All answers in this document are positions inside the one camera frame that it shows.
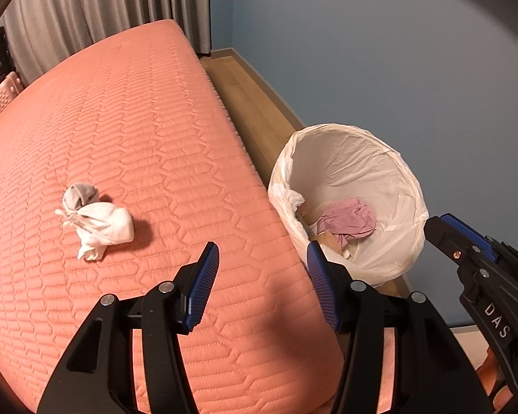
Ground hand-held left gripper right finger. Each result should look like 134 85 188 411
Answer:
306 240 496 414

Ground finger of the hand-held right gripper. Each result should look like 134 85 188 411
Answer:
424 213 498 269

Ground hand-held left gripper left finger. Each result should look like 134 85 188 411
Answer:
37 241 221 414

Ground purple cloth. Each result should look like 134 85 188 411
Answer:
316 198 377 248

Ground round bin with white liner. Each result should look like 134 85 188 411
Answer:
268 124 429 287

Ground person's right hand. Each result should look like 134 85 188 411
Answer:
478 346 514 407

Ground white cloth bundle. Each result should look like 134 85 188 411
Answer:
55 200 134 262

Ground grey sock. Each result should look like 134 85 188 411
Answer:
63 184 96 213

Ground pink quilted bed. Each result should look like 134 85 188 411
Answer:
0 18 346 414

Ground pink suitcase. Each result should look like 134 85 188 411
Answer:
0 69 24 130

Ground grey curtain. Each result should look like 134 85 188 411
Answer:
2 0 212 91

